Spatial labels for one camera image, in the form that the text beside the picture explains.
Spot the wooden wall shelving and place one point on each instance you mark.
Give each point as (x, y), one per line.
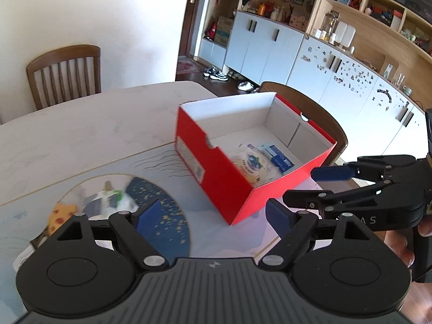
(368, 30)

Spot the cardboard carton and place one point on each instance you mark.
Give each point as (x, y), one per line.
(223, 31)

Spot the white canister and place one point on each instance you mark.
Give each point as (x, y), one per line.
(347, 35)

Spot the blue white small packet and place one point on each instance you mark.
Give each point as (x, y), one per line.
(279, 158)

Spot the white marble desktop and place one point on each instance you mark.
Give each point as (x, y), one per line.
(101, 125)

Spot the silver snack packet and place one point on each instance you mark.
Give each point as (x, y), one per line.
(25, 258)

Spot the tall glass jar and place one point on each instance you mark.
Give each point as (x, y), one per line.
(331, 23)

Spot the crinkled white plastic bag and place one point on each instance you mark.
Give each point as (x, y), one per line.
(116, 200)

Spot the red cardboard box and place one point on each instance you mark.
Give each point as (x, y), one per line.
(209, 175)

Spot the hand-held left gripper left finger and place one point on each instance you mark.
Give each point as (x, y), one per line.
(148, 218)

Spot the dark brown door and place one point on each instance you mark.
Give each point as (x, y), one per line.
(193, 27)

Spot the person's right hand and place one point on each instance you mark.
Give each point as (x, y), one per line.
(400, 245)

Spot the white floor cabinet row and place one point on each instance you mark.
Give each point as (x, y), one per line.
(256, 49)

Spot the wooden slat-back chair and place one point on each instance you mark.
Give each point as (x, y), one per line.
(64, 52)

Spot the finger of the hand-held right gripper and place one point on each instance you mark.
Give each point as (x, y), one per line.
(303, 197)
(332, 174)

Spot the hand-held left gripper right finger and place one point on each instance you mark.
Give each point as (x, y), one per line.
(276, 216)

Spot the orange bottle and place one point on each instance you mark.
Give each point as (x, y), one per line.
(262, 8)

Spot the red bag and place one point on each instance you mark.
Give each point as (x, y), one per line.
(211, 31)

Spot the wooden round-back chair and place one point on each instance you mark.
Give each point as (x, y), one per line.
(325, 116)

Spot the blue printed table mat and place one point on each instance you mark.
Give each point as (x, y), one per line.
(209, 231)

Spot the patterned red rug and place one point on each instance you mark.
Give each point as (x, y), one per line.
(189, 65)

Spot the wooden box with holes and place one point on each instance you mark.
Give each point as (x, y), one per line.
(298, 22)

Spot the black white sneaker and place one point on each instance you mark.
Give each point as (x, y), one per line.
(208, 72)
(221, 75)

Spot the clear drinking glass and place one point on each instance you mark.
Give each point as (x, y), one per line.
(399, 79)

